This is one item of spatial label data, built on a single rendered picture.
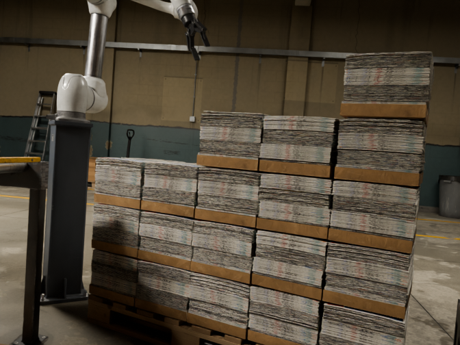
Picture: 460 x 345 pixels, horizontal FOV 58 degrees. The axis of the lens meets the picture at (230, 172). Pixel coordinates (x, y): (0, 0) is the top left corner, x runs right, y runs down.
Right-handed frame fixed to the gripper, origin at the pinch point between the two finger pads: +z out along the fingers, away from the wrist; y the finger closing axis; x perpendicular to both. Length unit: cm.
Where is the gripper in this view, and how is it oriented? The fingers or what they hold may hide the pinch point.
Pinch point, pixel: (201, 51)
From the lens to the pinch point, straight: 231.3
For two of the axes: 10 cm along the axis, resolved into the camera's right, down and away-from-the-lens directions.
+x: 8.1, -2.6, 5.3
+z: 3.7, 9.2, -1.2
